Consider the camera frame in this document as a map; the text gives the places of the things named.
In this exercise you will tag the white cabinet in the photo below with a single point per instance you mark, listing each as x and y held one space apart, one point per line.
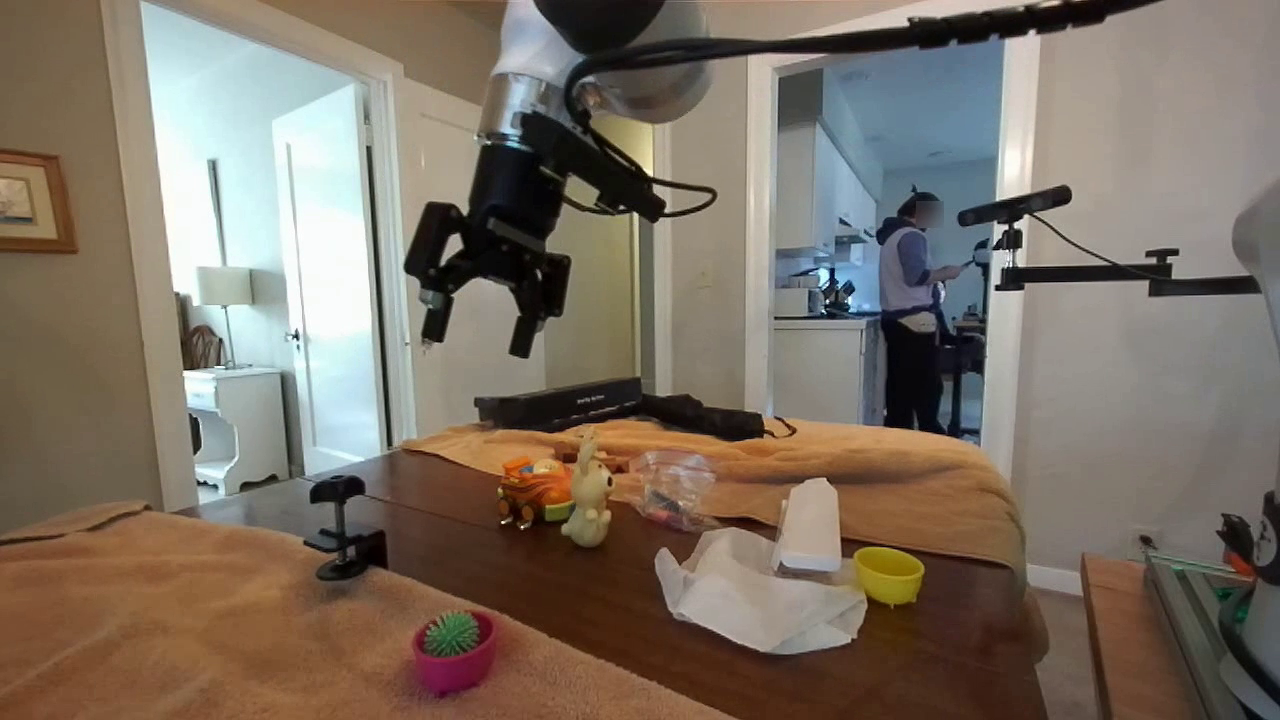
240 430

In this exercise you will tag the white crumpled tissue paper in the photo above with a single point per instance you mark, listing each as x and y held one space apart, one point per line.
729 590

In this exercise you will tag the wood framed landscape picture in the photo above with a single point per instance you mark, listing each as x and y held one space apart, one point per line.
34 205

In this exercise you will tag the white paper bag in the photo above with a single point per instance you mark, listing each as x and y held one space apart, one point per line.
808 531

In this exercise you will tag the black clamp object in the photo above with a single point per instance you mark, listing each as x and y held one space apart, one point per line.
345 555

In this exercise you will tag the orange towel on right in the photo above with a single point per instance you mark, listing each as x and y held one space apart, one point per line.
911 489

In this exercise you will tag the pink cup with green ball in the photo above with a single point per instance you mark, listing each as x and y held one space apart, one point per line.
455 653

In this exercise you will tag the person in kitchen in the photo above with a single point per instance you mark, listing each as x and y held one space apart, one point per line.
911 315

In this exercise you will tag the clear plastic bag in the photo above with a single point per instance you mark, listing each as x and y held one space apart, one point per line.
670 489

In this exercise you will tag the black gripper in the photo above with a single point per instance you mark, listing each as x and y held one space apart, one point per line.
502 233

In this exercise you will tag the black keyboard case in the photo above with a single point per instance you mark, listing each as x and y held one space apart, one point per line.
561 405

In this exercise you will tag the yellow plastic bowl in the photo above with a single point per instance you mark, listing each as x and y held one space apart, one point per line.
889 577

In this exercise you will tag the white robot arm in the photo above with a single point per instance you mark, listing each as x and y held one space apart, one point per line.
557 66

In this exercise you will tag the orange tiger toy car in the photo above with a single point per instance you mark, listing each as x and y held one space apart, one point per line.
534 489

